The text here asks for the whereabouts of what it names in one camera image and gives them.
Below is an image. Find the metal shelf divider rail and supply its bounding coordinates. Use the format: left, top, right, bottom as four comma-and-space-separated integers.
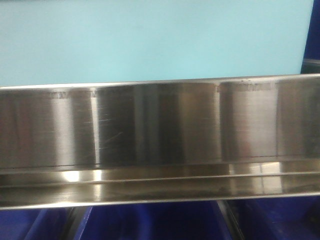
59, 206, 93, 240

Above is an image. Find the dark blue bin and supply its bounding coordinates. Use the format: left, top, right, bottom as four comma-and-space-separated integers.
0, 208, 70, 240
301, 0, 320, 74
228, 196, 320, 240
74, 201, 232, 240

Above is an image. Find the dark blue bin upper right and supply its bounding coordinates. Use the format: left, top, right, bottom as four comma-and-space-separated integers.
301, 0, 320, 74

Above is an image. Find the dark blue bin lower middle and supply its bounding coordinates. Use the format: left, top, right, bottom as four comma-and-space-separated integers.
74, 201, 232, 240

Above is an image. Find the light blue plastic bin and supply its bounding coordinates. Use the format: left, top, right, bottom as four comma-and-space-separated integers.
0, 0, 314, 86

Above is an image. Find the dark blue bin lower left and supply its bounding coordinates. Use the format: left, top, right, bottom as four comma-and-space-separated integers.
0, 208, 70, 240

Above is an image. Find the dark blue bin lower right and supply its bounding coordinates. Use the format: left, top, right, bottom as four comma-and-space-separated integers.
228, 196, 320, 240

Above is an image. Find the stainless steel shelf front rail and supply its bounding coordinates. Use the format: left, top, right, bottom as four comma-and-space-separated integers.
0, 74, 320, 210

